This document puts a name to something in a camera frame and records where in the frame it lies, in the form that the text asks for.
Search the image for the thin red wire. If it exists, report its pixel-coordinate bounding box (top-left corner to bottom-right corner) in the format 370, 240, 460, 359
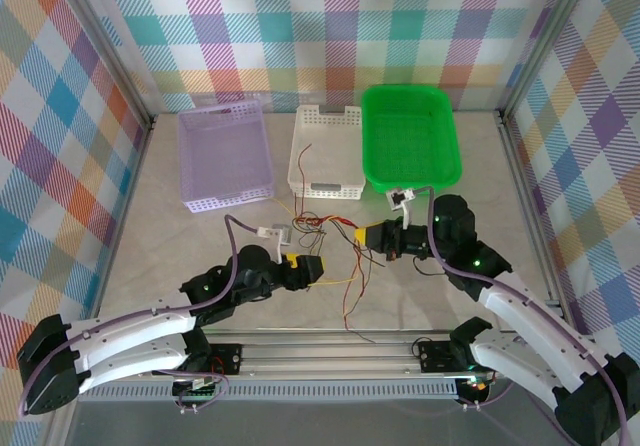
291, 144, 315, 220
342, 245, 376, 331
293, 212, 361, 232

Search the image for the white plastic basket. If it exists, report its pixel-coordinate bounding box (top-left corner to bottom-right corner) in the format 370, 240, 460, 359
286, 104, 366, 201

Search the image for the green plastic basket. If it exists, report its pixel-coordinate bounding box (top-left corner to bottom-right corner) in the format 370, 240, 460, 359
360, 84, 464, 196

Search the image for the purple plastic basket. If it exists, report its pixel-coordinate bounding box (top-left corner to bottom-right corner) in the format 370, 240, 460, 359
177, 99, 278, 216

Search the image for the green terminal control board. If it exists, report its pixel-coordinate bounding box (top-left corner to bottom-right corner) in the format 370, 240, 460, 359
171, 374, 225, 403

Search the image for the small control board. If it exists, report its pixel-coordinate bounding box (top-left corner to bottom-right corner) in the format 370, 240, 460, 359
458, 374, 496, 398

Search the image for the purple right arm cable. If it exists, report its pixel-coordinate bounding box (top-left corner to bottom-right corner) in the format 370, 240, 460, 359
413, 185, 632, 446

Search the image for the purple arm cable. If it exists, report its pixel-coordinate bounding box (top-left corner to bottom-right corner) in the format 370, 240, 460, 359
18, 214, 261, 415
413, 185, 632, 446

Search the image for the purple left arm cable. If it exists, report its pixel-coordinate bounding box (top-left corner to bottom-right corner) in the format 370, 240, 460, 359
18, 214, 261, 415

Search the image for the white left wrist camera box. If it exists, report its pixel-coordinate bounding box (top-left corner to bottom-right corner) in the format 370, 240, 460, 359
254, 223, 292, 262

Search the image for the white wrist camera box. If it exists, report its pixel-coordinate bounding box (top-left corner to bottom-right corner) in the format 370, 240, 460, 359
386, 187, 417, 230
254, 223, 292, 262

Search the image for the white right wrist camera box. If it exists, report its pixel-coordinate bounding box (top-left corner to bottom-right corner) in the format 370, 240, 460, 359
386, 187, 417, 230

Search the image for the aluminium table side rail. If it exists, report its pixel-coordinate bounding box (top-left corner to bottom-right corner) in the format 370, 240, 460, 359
497, 115, 561, 307
88, 118, 156, 337

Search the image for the aluminium mounting rail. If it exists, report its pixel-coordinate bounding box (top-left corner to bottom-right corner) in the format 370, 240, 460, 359
54, 329, 609, 381

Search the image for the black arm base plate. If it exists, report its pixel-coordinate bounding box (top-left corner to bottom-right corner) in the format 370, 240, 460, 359
184, 341, 245, 377
417, 339, 501, 373

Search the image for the grey slotted cable duct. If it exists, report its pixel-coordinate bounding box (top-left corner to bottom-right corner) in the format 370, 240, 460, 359
74, 384, 461, 402

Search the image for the aluminium frame post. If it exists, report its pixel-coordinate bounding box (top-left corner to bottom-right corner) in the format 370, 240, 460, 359
58, 0, 156, 130
498, 0, 599, 120

